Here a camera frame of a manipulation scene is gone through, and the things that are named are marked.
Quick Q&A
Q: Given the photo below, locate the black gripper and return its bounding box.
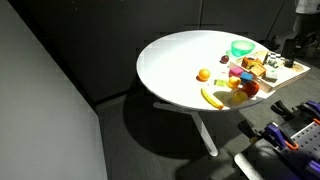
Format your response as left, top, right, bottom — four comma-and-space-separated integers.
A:
281, 39, 296, 68

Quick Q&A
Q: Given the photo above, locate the yellow plastic lemon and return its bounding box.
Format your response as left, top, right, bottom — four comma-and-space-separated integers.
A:
233, 90, 248, 102

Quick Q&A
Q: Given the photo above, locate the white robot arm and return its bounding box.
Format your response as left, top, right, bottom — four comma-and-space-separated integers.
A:
281, 0, 320, 68

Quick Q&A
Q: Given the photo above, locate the grey block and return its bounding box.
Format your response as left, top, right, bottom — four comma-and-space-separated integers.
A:
265, 71, 278, 80

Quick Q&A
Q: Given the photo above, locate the wooden crate tray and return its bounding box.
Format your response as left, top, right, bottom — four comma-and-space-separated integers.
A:
229, 50, 310, 93

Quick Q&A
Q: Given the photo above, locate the tan wooden block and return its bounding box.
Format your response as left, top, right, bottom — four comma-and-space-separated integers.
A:
250, 64, 266, 77

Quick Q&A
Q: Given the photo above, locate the orange toy block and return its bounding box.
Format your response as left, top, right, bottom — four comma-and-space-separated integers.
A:
241, 57, 261, 69

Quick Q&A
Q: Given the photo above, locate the blue toy block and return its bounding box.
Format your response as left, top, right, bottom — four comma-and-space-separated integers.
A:
240, 72, 253, 82

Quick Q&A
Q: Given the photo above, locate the pink toy block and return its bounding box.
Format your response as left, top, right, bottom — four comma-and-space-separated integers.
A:
229, 67, 244, 77

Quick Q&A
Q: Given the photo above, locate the lime green flat block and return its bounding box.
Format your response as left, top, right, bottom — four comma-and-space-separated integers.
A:
214, 79, 227, 87

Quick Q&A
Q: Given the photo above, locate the black white patterned cube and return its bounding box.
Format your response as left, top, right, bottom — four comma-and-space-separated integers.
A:
264, 52, 283, 68

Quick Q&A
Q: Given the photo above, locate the green plastic bowl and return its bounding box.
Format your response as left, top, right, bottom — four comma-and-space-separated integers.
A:
231, 40, 255, 57

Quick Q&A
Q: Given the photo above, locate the red plastic apple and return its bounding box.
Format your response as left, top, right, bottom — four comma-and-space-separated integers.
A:
242, 81, 260, 97

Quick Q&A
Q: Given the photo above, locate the right purple orange clamp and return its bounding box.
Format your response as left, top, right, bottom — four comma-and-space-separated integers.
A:
271, 100, 320, 124

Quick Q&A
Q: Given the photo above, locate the purple orange clamp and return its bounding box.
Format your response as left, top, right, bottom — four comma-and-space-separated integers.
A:
271, 100, 320, 124
238, 120, 299, 150

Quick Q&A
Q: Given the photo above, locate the yellow orange plastic fruit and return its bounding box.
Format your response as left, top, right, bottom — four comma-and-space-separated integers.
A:
227, 76, 241, 89

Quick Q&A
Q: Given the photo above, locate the dark red plum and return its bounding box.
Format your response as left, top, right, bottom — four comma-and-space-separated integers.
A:
220, 55, 229, 64

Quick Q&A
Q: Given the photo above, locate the left purple orange clamp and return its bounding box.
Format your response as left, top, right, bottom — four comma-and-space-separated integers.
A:
238, 120, 299, 150

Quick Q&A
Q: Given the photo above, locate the orange plastic orange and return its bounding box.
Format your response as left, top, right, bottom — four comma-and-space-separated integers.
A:
198, 68, 211, 81

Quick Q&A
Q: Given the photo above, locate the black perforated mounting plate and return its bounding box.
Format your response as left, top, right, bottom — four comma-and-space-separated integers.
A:
275, 122, 320, 180

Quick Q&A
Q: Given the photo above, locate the yellow plastic banana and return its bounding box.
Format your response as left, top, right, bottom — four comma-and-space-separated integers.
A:
201, 88, 224, 110

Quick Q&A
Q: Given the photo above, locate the white round table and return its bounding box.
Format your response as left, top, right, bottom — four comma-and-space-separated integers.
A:
136, 30, 270, 156

